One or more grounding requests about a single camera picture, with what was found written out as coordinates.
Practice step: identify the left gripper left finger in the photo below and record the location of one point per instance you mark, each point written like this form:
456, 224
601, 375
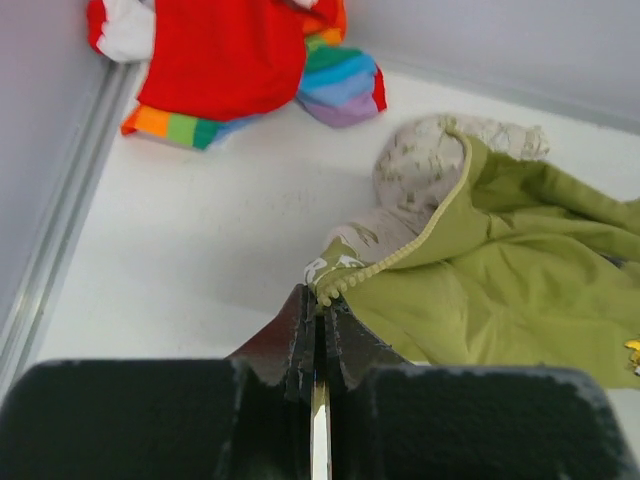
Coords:
245, 416

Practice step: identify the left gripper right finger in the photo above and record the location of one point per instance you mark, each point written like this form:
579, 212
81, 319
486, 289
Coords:
391, 419

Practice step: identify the cream green printed jacket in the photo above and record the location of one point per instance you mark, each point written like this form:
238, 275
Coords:
481, 252

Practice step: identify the red rainbow striped garment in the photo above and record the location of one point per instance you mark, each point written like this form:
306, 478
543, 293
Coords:
215, 66

